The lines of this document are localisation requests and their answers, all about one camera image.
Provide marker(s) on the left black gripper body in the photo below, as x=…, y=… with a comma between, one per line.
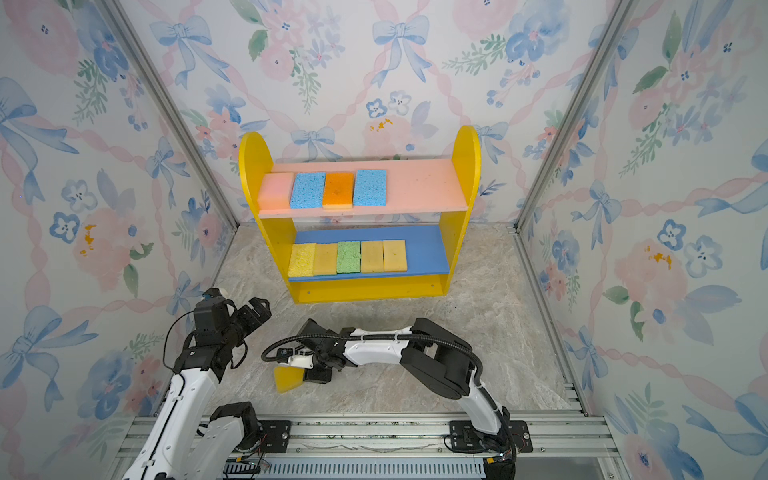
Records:
x=245, y=322

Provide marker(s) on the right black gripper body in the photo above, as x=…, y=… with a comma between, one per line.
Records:
x=322, y=361

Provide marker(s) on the thick yellow sponge front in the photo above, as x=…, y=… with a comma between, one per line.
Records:
x=288, y=378

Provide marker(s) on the bright yellow cellulose sponge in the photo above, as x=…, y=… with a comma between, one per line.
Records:
x=301, y=263

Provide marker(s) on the yellow sponge with green back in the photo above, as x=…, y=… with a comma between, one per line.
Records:
x=325, y=259

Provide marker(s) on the pale yellow sponge underneath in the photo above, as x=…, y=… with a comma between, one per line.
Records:
x=372, y=257

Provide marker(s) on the pink orange sponge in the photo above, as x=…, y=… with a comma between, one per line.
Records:
x=276, y=191

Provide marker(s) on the small yellow sponge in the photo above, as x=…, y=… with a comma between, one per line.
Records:
x=394, y=256

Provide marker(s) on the yellow pink blue toy shelf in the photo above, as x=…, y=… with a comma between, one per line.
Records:
x=447, y=187

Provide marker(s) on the blue sponge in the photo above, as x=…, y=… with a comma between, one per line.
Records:
x=308, y=190
x=370, y=189

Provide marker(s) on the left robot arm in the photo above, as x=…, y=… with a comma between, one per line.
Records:
x=174, y=449

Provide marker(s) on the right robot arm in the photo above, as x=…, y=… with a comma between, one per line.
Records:
x=441, y=361

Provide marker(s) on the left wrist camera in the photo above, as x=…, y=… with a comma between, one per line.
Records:
x=213, y=296

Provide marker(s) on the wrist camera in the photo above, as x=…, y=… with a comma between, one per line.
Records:
x=302, y=359
x=213, y=296

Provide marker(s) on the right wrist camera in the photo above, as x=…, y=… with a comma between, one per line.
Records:
x=302, y=359

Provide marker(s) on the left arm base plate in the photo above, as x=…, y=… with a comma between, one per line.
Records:
x=270, y=436

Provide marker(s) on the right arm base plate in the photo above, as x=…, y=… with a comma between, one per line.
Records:
x=464, y=438

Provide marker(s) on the aluminium mounting rail frame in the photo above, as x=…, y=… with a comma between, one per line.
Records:
x=560, y=444

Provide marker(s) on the left corner aluminium post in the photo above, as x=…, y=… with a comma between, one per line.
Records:
x=117, y=19

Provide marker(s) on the corner aluminium post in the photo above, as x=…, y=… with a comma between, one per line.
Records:
x=117, y=19
x=614, y=29

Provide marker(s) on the right corner aluminium post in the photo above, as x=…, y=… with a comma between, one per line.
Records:
x=614, y=29

